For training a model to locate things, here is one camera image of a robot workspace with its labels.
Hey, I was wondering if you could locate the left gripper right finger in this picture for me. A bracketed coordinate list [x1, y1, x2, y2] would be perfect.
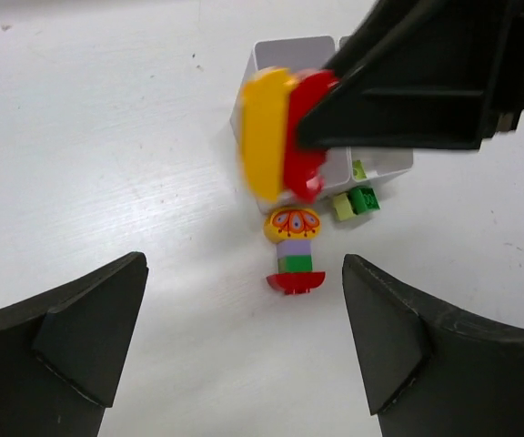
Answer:
[342, 254, 524, 436]

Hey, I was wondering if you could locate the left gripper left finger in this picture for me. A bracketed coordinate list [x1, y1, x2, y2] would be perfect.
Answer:
[0, 252, 148, 436]

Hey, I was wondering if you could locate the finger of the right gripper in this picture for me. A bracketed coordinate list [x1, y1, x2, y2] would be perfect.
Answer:
[297, 0, 524, 150]

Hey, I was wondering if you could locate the lime lego brick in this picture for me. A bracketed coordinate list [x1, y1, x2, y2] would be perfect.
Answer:
[352, 159, 367, 181]

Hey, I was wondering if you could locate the lilac green red lego stack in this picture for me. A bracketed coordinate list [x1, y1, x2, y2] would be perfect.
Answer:
[267, 239, 326, 295]

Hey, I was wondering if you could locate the yellow and red lego stack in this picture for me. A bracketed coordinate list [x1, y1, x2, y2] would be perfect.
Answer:
[237, 66, 338, 204]

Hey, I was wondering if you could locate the yellow oval printed lego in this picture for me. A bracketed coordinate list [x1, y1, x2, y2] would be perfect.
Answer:
[263, 207, 321, 244]

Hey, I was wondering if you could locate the right white divided container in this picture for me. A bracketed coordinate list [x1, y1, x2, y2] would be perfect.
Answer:
[338, 36, 415, 188]

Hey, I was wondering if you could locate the green and lime lego stack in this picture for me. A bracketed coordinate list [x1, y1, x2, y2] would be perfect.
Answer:
[331, 186, 380, 221]

